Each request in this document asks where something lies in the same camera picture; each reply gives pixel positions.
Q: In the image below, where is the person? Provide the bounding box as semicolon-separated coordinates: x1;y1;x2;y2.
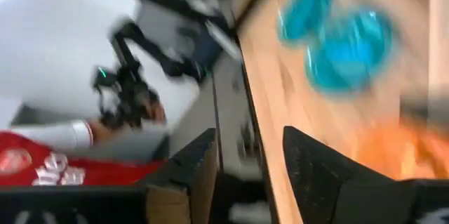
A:
0;118;168;187

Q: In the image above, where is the teal translucent plastic plate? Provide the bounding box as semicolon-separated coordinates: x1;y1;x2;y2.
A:
277;0;334;45
304;6;397;94

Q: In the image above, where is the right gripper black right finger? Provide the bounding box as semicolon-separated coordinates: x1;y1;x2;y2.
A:
282;125;420;224

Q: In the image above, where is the orange translucent plastic plate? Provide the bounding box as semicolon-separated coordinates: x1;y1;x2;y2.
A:
350;118;449;182

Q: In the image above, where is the person's hand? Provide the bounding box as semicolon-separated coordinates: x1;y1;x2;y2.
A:
87;99;166;143

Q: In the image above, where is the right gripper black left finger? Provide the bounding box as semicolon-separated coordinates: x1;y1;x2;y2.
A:
144;127;221;224

